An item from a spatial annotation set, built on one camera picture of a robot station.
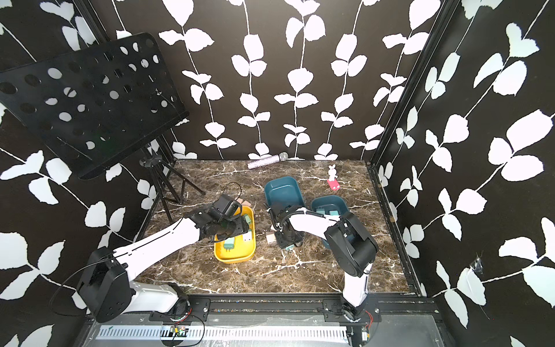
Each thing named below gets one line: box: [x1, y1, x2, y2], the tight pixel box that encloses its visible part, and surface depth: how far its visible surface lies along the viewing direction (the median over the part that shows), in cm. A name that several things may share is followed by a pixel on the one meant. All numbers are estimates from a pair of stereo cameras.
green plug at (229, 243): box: [223, 237, 235, 253], surface depth 89 cm
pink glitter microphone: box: [247, 151, 290, 170], surface depth 121 cm
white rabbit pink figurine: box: [326, 164, 341, 191], surface depth 111 cm
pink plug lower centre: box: [265, 233, 277, 245], surface depth 91 cm
